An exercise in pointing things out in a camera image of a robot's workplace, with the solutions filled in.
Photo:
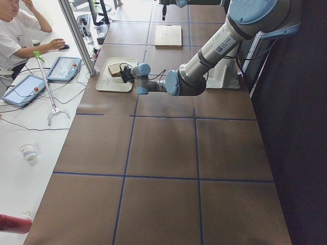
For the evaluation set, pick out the white round plate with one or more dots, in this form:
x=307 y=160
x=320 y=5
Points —
x=117 y=80

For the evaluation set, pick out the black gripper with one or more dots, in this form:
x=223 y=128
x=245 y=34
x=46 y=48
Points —
x=126 y=76
x=164 y=8

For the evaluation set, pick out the cream bear tray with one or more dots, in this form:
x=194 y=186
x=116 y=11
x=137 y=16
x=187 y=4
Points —
x=110 y=79

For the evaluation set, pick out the paper cup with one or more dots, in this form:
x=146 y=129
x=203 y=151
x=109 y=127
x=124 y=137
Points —
x=28 y=152

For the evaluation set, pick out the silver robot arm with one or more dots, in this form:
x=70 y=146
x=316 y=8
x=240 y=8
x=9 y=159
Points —
x=179 y=3
x=243 y=21

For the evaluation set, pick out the wooden cutting board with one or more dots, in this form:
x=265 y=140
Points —
x=168 y=36

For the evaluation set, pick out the person in white shirt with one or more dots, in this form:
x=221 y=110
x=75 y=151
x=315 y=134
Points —
x=16 y=44

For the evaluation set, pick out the red bottle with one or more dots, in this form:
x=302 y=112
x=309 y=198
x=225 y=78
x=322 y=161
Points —
x=11 y=224

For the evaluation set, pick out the blue teach pendant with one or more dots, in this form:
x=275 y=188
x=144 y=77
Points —
x=25 y=91
x=64 y=69

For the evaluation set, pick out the black computer mouse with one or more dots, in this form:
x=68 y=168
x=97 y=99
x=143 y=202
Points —
x=66 y=46

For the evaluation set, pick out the far blue teach pendant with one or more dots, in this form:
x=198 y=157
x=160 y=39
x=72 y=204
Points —
x=64 y=69

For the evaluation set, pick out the aluminium frame post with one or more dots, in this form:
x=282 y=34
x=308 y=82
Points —
x=72 y=24

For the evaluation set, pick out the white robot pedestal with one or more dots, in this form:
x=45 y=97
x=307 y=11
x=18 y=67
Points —
x=223 y=76

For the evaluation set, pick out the near blue teach pendant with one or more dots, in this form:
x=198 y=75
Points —
x=25 y=91

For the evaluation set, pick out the black monitor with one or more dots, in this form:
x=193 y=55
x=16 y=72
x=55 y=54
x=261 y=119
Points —
x=98 y=12

